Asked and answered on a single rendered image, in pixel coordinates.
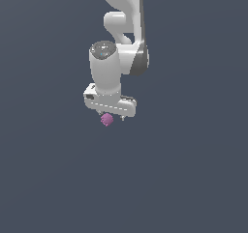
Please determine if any small pink spiky object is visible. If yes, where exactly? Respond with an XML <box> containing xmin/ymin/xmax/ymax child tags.
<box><xmin>100</xmin><ymin>113</ymin><xmax>114</xmax><ymax>128</ymax></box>

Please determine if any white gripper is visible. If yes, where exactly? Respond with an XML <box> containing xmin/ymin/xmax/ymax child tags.
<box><xmin>82</xmin><ymin>83</ymin><xmax>138</xmax><ymax>122</ymax></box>

